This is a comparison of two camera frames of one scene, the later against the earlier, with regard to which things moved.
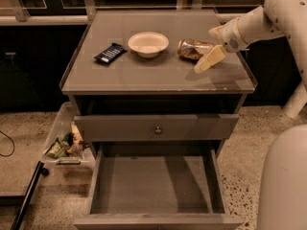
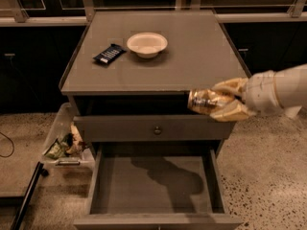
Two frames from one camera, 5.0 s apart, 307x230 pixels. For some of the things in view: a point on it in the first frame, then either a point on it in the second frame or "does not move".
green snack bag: [58, 149] does not move
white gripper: [229, 36] to [259, 92]
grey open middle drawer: [158, 186] does not move
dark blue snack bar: [111, 53] does not move
